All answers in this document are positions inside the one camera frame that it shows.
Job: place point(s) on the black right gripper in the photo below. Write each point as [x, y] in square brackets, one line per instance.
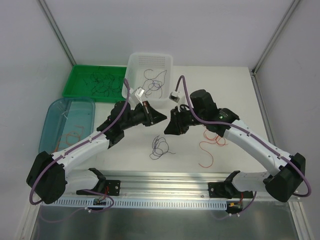
[178, 122]

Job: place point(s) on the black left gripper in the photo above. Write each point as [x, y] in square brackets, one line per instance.
[149, 115]

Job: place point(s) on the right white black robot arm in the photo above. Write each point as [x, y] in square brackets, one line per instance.
[284, 171]

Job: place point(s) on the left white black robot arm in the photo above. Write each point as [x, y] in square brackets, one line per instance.
[53, 174]

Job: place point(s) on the white perforated plastic basket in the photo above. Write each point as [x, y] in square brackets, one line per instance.
[153, 72]

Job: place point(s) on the green plastic tray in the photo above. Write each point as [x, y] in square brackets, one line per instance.
[100, 83]

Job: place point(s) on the translucent blue plastic tray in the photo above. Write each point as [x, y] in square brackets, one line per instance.
[67, 122]

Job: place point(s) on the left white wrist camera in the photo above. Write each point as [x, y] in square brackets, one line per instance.
[135, 95]

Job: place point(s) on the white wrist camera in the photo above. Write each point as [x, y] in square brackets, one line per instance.
[178, 97]
[135, 95]

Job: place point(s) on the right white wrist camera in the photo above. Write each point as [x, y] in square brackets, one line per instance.
[178, 97]

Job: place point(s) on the white slotted cable duct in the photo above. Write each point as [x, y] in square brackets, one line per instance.
[135, 203]

